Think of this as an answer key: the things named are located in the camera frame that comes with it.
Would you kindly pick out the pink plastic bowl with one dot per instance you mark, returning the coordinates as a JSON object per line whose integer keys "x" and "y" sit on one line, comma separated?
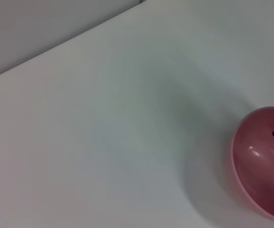
{"x": 258, "y": 171}

